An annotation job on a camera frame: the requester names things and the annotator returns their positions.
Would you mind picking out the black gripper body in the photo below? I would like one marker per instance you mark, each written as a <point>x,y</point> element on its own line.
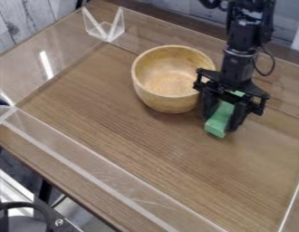
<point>247,93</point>

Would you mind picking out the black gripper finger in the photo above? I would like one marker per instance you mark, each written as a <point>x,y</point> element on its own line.
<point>208,103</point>
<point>238,116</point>

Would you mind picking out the green rectangular block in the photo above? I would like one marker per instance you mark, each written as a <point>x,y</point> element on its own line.
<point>216,123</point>

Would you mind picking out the brown wooden bowl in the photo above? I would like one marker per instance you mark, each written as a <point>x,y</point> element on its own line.
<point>164,74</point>

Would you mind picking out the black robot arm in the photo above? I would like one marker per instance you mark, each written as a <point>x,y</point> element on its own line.
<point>250,28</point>

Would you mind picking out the black table leg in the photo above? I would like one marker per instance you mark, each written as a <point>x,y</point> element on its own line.
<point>46,191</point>

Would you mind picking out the clear acrylic tray wall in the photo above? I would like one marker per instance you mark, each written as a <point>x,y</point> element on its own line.
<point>144,169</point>

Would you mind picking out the grey metal bracket with screw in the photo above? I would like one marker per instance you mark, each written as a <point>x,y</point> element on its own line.
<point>60,224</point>

